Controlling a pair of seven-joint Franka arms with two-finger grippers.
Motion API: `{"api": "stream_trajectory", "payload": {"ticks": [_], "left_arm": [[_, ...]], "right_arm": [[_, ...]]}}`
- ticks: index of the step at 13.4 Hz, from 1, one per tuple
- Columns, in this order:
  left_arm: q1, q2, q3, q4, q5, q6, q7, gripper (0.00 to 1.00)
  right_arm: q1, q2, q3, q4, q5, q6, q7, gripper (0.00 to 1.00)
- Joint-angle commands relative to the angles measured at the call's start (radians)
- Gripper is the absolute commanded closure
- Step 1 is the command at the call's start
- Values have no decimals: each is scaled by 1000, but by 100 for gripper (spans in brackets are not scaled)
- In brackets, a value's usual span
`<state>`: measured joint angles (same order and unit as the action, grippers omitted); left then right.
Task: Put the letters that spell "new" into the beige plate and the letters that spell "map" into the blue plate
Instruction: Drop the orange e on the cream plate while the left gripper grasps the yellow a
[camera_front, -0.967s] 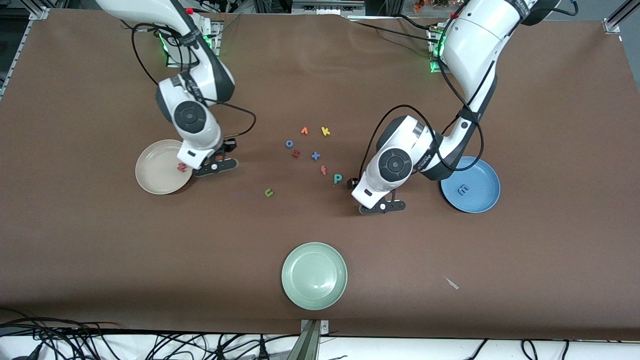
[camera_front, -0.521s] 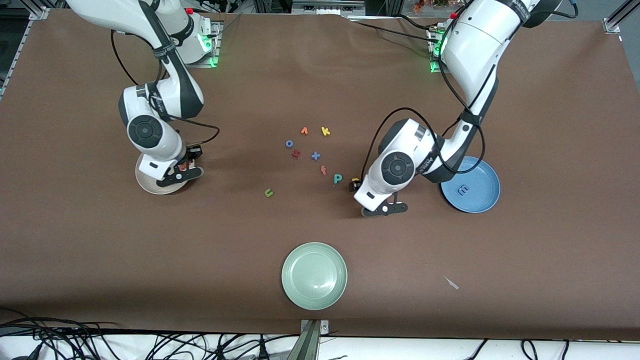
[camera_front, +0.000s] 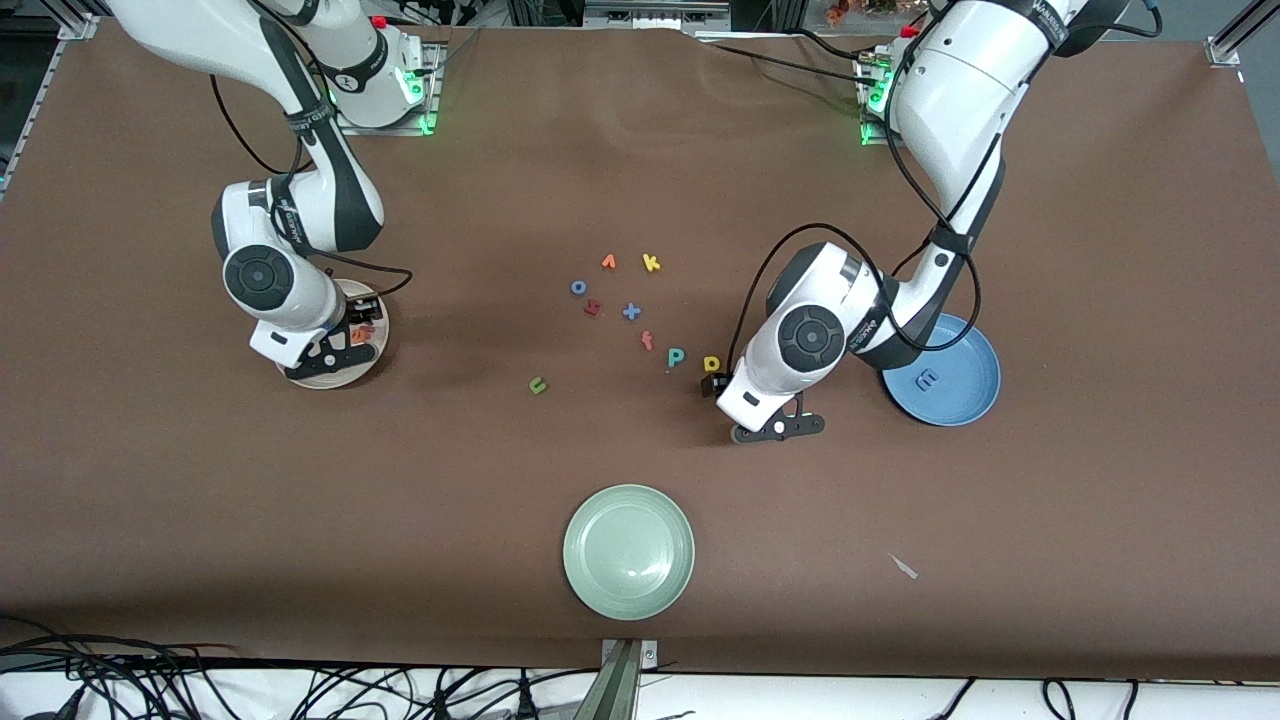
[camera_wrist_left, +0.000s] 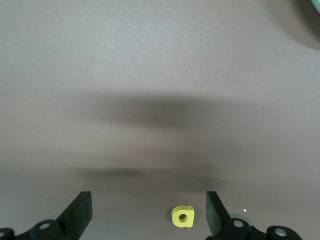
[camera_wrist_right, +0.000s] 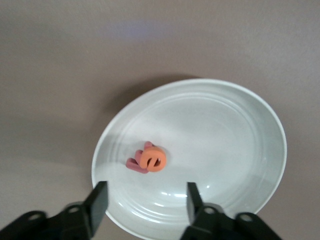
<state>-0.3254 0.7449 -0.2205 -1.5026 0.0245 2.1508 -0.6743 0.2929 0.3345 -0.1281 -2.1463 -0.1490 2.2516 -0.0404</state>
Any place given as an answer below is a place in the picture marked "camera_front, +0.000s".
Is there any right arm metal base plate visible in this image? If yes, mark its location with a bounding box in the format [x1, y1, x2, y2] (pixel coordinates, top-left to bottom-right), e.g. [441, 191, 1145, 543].
[333, 38, 442, 137]

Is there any black base power cable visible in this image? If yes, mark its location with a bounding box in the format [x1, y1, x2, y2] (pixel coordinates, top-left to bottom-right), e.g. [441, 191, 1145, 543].
[695, 28, 886, 91]

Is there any grey power strip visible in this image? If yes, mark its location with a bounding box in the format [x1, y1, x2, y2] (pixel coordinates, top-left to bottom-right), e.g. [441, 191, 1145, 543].
[585, 0, 731, 31]

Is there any aluminium frame post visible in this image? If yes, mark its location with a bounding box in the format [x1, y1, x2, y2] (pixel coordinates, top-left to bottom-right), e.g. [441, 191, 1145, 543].
[1205, 0, 1280, 69]
[0, 0, 103, 201]

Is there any blue round plate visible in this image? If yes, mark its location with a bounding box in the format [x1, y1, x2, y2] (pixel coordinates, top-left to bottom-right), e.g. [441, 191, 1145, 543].
[880, 313, 1002, 428]

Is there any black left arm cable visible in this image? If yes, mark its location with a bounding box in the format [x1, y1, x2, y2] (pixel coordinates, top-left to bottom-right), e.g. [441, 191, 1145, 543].
[725, 0, 983, 376]

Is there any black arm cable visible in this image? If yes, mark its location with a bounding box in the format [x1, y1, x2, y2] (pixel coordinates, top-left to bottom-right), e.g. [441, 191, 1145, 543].
[725, 0, 983, 376]
[208, 75, 414, 301]

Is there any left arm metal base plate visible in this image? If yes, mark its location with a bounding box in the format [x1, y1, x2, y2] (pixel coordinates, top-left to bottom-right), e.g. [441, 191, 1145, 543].
[858, 55, 906, 149]

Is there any thin black floor cable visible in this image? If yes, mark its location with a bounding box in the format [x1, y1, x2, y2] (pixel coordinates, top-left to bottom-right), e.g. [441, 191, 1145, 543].
[930, 677, 1143, 720]

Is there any black floor cable bundle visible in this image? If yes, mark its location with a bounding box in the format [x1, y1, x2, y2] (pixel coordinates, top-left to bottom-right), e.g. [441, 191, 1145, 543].
[0, 615, 601, 720]

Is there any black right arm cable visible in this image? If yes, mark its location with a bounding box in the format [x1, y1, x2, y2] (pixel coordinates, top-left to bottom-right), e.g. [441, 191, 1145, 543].
[208, 75, 414, 301]

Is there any pale green round plate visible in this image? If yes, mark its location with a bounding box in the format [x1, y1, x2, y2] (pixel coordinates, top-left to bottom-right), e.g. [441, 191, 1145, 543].
[562, 484, 696, 622]

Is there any beige round plate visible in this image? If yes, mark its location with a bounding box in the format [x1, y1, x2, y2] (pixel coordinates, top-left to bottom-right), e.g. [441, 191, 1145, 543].
[285, 280, 391, 390]

